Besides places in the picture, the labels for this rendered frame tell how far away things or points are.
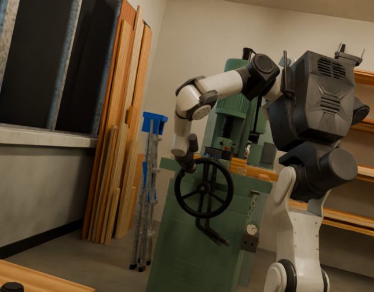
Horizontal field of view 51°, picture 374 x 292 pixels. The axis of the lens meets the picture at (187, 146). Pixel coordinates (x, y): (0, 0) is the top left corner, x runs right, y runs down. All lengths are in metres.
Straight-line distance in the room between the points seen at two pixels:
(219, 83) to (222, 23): 3.44
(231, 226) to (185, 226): 0.24
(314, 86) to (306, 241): 0.54
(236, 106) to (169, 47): 2.80
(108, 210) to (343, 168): 2.46
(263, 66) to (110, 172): 2.20
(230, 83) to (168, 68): 3.39
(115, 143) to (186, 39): 1.91
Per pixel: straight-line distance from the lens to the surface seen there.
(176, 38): 4.87
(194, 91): 1.40
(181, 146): 1.58
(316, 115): 1.44
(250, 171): 2.19
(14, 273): 1.31
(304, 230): 1.45
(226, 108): 2.15
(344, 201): 4.67
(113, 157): 3.42
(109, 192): 3.45
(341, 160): 1.35
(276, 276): 1.40
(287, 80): 1.51
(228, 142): 2.16
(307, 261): 1.44
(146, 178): 2.92
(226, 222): 2.07
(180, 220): 2.12
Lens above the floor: 1.02
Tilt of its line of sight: 1 degrees down
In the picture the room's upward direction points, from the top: 12 degrees clockwise
